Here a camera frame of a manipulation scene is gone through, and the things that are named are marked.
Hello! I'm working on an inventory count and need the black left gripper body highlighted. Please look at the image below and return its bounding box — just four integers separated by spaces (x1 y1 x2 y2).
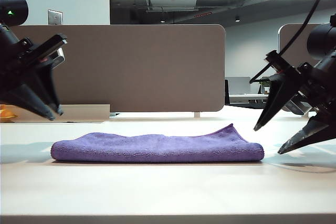
0 26 68 88

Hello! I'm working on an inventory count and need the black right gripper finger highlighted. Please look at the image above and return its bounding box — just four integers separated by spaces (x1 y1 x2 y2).
253 73 300 131
277 116 336 155

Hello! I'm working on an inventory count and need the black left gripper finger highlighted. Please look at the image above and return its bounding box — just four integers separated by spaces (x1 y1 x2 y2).
31 62 64 116
0 83 56 121

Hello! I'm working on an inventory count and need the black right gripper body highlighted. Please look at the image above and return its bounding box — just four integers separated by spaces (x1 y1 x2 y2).
265 50 336 127

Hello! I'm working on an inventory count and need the purple microfibre cloth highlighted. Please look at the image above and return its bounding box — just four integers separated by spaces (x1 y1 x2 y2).
50 123 265 163

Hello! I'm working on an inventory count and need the potted green plant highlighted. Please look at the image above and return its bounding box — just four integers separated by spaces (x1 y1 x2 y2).
259 77 272 94

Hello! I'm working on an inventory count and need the orange object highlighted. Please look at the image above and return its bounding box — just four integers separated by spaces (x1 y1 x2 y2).
0 104 18 123

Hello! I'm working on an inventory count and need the white background desk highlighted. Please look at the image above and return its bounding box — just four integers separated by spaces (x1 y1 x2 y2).
228 93 271 104

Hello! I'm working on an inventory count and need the grey background desk partition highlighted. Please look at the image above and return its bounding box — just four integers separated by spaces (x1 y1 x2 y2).
225 77 251 95

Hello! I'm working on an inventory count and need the narrow brown desk divider panel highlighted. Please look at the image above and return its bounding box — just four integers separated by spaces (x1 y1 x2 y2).
277 23 331 114

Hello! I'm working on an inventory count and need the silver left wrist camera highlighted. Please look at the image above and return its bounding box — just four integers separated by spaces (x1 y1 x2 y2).
39 47 66 70

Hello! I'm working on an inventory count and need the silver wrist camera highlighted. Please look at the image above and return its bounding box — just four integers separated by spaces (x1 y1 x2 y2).
285 94 320 118
39 47 66 70

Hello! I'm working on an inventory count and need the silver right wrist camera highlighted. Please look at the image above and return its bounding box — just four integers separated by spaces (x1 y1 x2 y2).
285 94 320 118

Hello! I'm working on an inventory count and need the metal wall switch plate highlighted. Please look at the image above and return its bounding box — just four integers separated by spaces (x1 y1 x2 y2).
47 9 64 26

